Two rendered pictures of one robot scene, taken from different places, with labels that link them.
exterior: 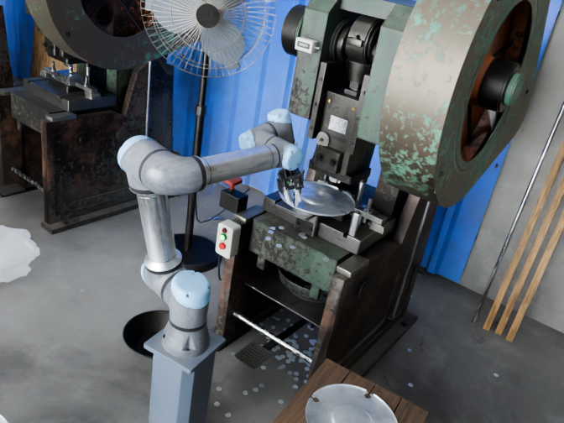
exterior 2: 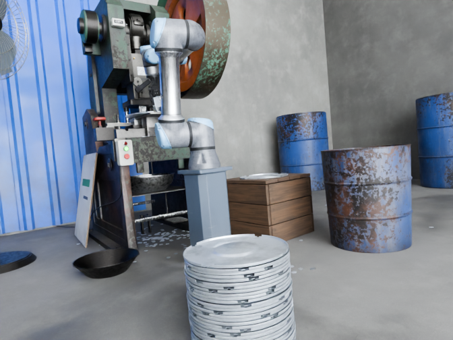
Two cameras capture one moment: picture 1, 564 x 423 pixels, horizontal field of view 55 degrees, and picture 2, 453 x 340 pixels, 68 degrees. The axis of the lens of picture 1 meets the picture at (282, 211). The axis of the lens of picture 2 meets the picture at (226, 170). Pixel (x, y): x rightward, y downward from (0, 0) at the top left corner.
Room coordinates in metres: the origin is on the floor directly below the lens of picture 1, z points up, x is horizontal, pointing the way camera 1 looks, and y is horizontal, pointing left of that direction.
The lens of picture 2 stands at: (0.60, 1.61, 0.52)
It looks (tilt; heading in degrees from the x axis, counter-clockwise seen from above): 3 degrees down; 294
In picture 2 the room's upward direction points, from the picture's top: 5 degrees counter-clockwise
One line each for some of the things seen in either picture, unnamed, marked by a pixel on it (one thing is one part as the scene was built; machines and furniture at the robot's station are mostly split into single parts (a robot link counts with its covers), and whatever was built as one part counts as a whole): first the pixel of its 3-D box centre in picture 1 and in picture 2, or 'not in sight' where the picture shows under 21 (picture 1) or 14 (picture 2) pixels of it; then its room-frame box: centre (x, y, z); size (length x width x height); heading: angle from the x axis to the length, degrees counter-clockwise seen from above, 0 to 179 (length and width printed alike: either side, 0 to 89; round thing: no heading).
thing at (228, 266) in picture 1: (287, 226); (100, 173); (2.24, -0.04, 0.45); 0.92 x 0.12 x 0.90; 148
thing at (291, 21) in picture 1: (310, 38); (93, 32); (2.12, 0.01, 1.31); 0.22 x 0.12 x 0.22; 148
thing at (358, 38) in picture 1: (362, 65); (135, 42); (1.97, -0.19, 1.27); 0.21 x 0.12 x 0.34; 148
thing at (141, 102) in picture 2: (339, 170); (141, 106); (1.98, -0.19, 0.86); 0.20 x 0.16 x 0.05; 58
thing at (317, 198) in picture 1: (317, 197); (149, 115); (1.87, -0.12, 0.78); 0.29 x 0.29 x 0.01
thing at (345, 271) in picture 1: (389, 276); (175, 165); (1.95, -0.49, 0.45); 0.92 x 0.12 x 0.90; 148
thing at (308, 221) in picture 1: (306, 216); (154, 125); (1.83, -0.10, 0.72); 0.25 x 0.14 x 0.14; 148
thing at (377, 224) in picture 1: (369, 211); not in sight; (1.89, -0.33, 0.76); 0.17 x 0.06 x 0.10; 58
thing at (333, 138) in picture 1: (342, 129); (141, 77); (1.94, -0.17, 1.04); 0.17 x 0.15 x 0.30; 148
